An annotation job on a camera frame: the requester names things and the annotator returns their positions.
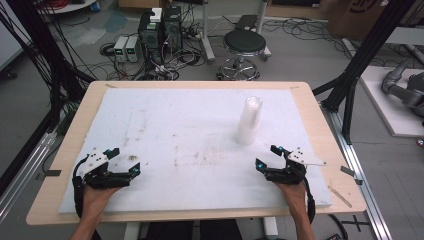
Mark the black computer tower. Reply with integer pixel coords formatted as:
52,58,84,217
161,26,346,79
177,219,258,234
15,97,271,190
162,5,184,54
137,11,165,66

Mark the tangle of floor cables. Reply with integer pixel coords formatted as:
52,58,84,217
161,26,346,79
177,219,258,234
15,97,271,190
99,6,344,82

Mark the grey tape strip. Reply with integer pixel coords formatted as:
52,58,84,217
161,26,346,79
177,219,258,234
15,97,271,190
340,165,364,186

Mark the white platform board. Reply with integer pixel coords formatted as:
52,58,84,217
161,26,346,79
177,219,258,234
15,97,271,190
359,64,424,139

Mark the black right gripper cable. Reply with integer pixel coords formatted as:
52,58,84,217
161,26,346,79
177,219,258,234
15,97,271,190
299,171,317,225

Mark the person's dark clothing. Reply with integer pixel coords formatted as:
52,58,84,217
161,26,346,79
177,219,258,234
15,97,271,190
139,219,244,240

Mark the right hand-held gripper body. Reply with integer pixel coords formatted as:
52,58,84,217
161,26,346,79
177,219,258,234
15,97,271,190
264,146,327,185

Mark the black metal frame with cables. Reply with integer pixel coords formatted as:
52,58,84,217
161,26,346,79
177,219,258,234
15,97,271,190
0,0,97,198

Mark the dark flat pad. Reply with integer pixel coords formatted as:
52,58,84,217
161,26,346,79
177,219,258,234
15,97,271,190
234,14,260,31

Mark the light wooden table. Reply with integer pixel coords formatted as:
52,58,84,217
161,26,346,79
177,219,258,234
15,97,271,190
25,80,368,226

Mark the aluminium rail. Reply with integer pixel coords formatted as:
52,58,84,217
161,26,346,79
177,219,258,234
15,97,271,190
320,102,395,240
0,131,58,223

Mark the brown cardboard box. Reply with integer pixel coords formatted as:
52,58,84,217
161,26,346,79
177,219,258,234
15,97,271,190
327,0,416,42

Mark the grey metal stand leg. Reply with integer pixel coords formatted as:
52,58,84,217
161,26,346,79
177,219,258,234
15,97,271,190
199,0,217,65
255,0,272,62

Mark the stack of clear plastic cups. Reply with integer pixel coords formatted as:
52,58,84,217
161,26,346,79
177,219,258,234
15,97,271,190
234,95,264,146

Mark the black round stool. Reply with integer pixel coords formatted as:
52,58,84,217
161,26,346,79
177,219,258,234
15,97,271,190
216,29,273,82

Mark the white round table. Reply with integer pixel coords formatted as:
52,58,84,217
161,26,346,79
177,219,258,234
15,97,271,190
35,0,98,15

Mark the white foam mat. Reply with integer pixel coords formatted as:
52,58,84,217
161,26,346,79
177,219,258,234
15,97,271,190
58,87,333,214

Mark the person's left hand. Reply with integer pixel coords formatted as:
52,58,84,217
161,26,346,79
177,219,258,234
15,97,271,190
81,184,122,216

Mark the grey bench power supply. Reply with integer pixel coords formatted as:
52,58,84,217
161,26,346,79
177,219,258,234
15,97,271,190
113,35,130,63
125,35,142,64

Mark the small white box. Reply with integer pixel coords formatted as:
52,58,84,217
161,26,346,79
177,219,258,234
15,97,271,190
149,7,164,24

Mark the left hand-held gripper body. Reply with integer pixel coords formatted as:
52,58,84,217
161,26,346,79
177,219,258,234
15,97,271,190
79,147,132,190

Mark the white table leg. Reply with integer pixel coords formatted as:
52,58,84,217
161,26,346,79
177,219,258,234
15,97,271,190
123,221,143,240
262,216,280,240

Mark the thin wooden stick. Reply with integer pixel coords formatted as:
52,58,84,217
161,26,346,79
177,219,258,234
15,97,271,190
327,185,353,209

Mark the person's right hand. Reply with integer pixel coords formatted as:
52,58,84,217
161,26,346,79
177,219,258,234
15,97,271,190
274,181,310,215

